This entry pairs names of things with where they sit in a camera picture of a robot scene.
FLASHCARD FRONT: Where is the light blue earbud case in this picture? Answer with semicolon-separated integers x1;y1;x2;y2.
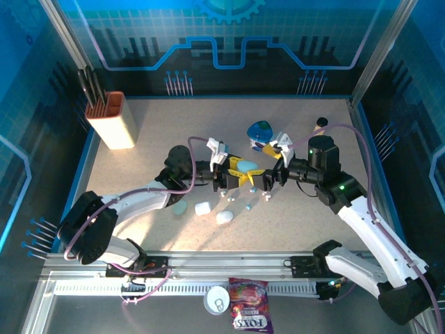
236;159;259;173

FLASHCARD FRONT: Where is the white oval earbud case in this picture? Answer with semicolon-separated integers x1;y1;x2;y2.
216;209;234;226

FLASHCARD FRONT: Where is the yogurt cup blue lid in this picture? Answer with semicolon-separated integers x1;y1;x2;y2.
246;120;275;152

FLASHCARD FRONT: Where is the small beige bottle black cap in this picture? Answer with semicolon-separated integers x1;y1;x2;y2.
312;117;330;135

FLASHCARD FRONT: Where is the beige knife block orange top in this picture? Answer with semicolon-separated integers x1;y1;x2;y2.
85;90;138;150

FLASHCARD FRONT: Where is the white pull-tab can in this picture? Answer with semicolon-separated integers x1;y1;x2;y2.
203;285;231;316

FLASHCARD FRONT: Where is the purple candy bag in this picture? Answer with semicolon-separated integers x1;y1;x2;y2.
228;277;275;334

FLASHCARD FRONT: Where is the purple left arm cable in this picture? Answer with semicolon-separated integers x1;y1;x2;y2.
63;136;213;307

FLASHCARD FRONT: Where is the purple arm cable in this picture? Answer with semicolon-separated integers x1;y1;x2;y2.
63;136;213;307
288;123;441;334

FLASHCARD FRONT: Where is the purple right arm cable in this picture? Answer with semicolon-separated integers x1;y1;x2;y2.
288;123;441;334

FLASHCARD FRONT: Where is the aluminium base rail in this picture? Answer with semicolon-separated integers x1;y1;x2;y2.
40;248;373;279

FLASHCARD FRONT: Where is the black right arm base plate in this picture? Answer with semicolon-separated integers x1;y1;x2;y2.
289;255;354;279

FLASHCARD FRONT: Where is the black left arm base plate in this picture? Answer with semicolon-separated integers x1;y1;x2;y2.
105;255;172;279

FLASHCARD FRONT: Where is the white slotted cable duct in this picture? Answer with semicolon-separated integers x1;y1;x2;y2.
54;280;321;296

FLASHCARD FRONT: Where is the aluminium frame post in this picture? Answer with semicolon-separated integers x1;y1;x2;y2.
38;0;93;91
349;0;420;109

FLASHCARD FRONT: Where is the black knife handle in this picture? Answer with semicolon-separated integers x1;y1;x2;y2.
92;69;107;105
86;65;102;105
78;69;95;107

